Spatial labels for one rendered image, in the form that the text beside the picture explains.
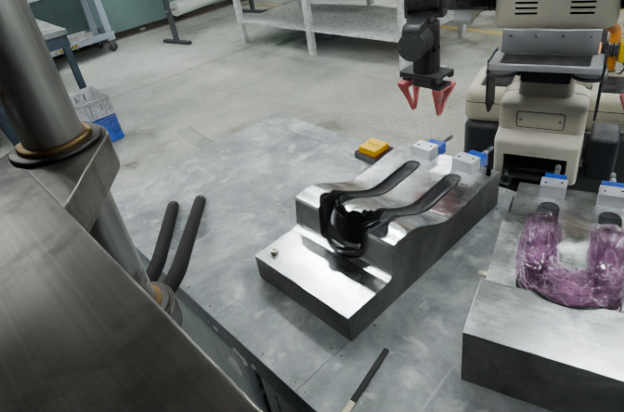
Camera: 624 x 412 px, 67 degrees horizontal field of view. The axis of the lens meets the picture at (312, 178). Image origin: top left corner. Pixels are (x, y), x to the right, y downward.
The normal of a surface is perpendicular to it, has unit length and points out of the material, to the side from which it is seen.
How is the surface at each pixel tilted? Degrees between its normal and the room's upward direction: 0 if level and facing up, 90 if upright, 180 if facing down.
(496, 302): 0
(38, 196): 0
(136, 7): 90
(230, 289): 0
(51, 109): 90
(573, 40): 90
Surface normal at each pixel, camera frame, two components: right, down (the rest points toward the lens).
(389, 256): -0.73, 0.36
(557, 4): -0.46, 0.63
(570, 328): -0.14, -0.84
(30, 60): 0.78, 0.23
